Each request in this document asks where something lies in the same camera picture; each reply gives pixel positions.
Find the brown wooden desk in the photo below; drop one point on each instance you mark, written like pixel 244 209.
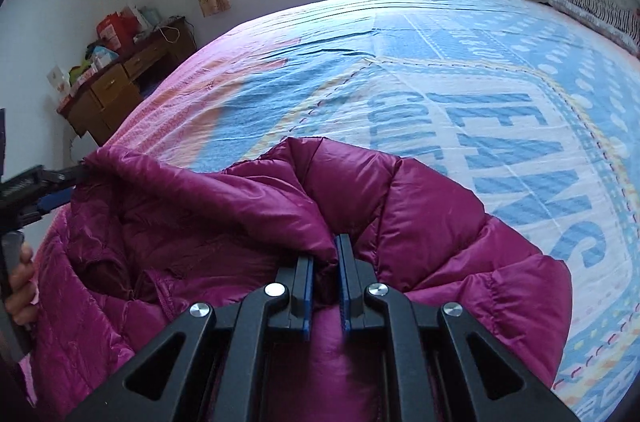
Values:
pixel 106 98

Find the magenta down jacket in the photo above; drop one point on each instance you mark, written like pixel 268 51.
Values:
pixel 141 241

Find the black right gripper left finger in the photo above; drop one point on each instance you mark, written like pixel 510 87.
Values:
pixel 208 364

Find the patterned pillow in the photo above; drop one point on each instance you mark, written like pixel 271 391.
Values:
pixel 617 20

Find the person left hand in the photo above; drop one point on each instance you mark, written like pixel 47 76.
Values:
pixel 21 304

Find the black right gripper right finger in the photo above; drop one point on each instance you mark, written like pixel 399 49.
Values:
pixel 436 363

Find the green item on desk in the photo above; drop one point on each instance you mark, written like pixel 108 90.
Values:
pixel 76 71

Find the red box on desk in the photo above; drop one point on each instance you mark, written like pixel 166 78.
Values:
pixel 117 30

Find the pink and blue bed sheet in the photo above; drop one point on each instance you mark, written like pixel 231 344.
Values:
pixel 532 112

